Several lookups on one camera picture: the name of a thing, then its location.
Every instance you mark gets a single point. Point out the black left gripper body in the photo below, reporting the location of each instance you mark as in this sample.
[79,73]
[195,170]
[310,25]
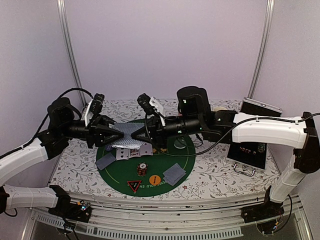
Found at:
[90,135]

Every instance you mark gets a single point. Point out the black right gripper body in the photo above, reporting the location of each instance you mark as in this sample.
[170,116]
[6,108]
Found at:
[161,141]

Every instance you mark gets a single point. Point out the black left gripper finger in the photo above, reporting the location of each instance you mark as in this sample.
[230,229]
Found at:
[104,120]
[109,135]

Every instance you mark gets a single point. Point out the blue round blind button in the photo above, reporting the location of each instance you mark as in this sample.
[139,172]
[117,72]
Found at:
[108,148]

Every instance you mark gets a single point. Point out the king face card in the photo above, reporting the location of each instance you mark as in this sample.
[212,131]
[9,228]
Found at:
[134,153]

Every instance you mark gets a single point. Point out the three of spades card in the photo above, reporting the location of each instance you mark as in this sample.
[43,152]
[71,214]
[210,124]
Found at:
[122,153]

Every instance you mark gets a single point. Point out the clear green dealer button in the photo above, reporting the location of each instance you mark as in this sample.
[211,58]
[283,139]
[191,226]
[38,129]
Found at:
[180,143]

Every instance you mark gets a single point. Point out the blue dealt card player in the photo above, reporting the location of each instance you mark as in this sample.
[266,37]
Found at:
[105,161]

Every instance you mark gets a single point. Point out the red chip stack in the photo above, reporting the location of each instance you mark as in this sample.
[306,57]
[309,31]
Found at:
[142,169]

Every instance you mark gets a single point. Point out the orange round blind button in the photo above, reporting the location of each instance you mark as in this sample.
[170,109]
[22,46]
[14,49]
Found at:
[155,180]

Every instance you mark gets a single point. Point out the blue patterned dealt card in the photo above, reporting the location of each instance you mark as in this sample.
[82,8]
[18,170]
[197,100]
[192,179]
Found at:
[175,178]

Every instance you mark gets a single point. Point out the red black triangle token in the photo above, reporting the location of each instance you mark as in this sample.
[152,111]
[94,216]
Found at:
[134,185]

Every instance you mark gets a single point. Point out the red pip face-up card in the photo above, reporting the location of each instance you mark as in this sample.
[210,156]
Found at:
[146,150]

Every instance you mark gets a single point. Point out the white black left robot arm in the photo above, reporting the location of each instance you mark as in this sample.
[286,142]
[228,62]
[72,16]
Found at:
[65,123]

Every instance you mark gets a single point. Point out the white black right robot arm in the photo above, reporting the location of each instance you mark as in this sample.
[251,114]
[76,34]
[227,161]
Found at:
[227,126]

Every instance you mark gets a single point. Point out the round green poker mat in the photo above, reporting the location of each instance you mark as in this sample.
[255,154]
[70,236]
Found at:
[119,172]

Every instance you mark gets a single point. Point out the cream ceramic mug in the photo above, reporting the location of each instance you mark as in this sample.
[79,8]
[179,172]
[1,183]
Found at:
[219,108]

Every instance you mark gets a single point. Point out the floral white tablecloth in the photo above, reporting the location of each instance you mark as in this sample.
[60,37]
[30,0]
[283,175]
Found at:
[211,177]

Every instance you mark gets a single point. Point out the aluminium poker chip case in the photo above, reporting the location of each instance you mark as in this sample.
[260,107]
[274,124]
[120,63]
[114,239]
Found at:
[244,157]

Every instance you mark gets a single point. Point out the green chip stack in case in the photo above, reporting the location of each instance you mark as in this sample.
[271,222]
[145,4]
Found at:
[261,148]

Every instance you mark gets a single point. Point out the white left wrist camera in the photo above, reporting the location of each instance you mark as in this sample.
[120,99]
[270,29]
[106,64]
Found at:
[93,108]

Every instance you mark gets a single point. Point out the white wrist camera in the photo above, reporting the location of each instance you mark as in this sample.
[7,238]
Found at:
[93,108]
[151,106]

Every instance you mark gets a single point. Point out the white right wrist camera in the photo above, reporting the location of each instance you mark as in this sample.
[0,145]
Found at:
[151,106]

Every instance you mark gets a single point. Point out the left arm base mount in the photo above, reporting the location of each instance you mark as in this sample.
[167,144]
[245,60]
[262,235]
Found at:
[80,211]

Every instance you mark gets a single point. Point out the aluminium front rail frame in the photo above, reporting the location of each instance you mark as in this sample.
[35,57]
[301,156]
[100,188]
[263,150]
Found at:
[196,219]

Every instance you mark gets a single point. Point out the left aluminium frame post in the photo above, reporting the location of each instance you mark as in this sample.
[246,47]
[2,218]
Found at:
[62,13]

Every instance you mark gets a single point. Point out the aluminium frame post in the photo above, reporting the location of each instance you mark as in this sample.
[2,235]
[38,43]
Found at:
[62,13]
[267,24]

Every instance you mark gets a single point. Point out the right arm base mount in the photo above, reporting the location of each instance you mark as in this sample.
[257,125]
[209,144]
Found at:
[259,212]

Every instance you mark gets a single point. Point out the right aluminium frame post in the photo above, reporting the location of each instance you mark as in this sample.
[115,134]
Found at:
[267,24]

